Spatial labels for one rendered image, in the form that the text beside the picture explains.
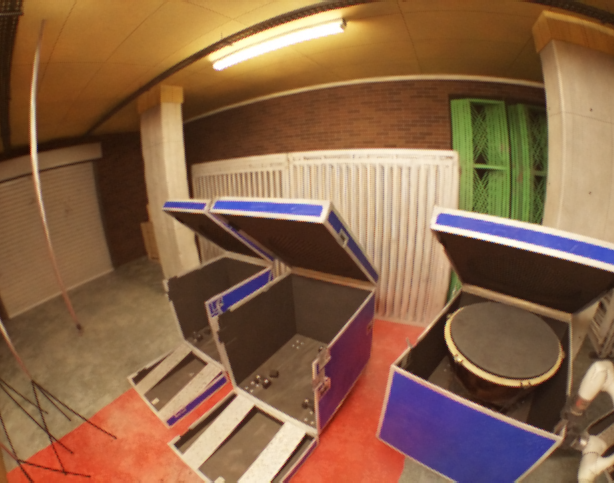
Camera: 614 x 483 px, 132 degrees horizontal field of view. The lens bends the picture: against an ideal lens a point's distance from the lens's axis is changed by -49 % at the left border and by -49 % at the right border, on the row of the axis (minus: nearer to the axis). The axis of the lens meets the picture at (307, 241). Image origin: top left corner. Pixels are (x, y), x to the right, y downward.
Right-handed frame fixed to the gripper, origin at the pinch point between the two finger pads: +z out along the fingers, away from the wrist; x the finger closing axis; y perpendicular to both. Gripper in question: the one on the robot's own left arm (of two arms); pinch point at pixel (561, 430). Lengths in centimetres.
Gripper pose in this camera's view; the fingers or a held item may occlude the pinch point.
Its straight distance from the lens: 158.5
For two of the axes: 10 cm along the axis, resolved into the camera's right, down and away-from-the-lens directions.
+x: 6.6, 2.0, -7.3
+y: -7.5, 0.8, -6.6
